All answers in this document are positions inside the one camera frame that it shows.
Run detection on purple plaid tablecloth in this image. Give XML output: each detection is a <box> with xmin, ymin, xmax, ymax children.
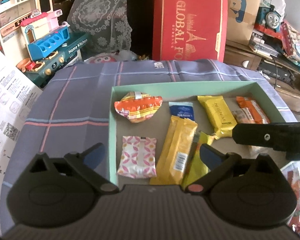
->
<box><xmin>0</xmin><ymin>60</ymin><xmax>295</xmax><ymax>232</ymax></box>

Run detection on mint green cardboard box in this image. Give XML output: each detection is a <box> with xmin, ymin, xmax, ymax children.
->
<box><xmin>108</xmin><ymin>81</ymin><xmax>285</xmax><ymax>187</ymax></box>

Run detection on brown cardboard box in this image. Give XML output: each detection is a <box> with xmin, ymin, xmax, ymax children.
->
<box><xmin>226</xmin><ymin>0</ymin><xmax>260</xmax><ymax>45</ymax></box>

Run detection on grey lace cloth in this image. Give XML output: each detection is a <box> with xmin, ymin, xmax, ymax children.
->
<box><xmin>67</xmin><ymin>0</ymin><xmax>132</xmax><ymax>54</ymax></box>

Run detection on red plush toy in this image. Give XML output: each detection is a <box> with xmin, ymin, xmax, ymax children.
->
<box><xmin>84</xmin><ymin>53</ymin><xmax>119</xmax><ymax>63</ymax></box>

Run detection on white printed instruction sheet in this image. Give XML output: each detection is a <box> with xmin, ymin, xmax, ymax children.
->
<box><xmin>0</xmin><ymin>51</ymin><xmax>42</xmax><ymax>234</ymax></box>

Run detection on yellow green snack bar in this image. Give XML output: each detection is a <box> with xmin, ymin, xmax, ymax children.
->
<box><xmin>181</xmin><ymin>131</ymin><xmax>215</xmax><ymax>190</ymax></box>

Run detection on pink patterned snack pack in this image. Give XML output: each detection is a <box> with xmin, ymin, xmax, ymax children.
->
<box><xmin>117</xmin><ymin>136</ymin><xmax>157</xmax><ymax>179</ymax></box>

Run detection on blue toy train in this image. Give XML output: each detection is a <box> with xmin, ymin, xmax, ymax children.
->
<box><xmin>254</xmin><ymin>5</ymin><xmax>282</xmax><ymax>40</ymax></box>

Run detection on yellow wafer snack pack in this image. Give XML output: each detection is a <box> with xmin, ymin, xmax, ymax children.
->
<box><xmin>197</xmin><ymin>95</ymin><xmax>237</xmax><ymax>139</ymax></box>

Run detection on red gift box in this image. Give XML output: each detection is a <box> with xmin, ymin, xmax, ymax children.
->
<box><xmin>152</xmin><ymin>0</ymin><xmax>228</xmax><ymax>62</ymax></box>

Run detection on orange puffy snack bag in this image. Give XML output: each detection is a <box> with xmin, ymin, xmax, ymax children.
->
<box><xmin>114</xmin><ymin>91</ymin><xmax>163</xmax><ymax>123</ymax></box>

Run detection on wooden tv cabinet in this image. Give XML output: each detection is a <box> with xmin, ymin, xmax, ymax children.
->
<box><xmin>224</xmin><ymin>40</ymin><xmax>300</xmax><ymax>94</ymax></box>

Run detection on toy kitchen playset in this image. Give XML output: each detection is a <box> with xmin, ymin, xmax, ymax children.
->
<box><xmin>0</xmin><ymin>0</ymin><xmax>89</xmax><ymax>88</ymax></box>

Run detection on blue white cracker pack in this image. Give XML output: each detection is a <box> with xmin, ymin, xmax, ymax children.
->
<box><xmin>168</xmin><ymin>102</ymin><xmax>194</xmax><ymax>121</ymax></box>

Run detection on long yellow snack bar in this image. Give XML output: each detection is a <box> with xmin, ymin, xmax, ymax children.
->
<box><xmin>149</xmin><ymin>116</ymin><xmax>198</xmax><ymax>185</ymax></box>

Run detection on orange white snack pack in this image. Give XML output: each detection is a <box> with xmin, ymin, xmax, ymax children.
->
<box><xmin>236</xmin><ymin>96</ymin><xmax>270</xmax><ymax>124</ymax></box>

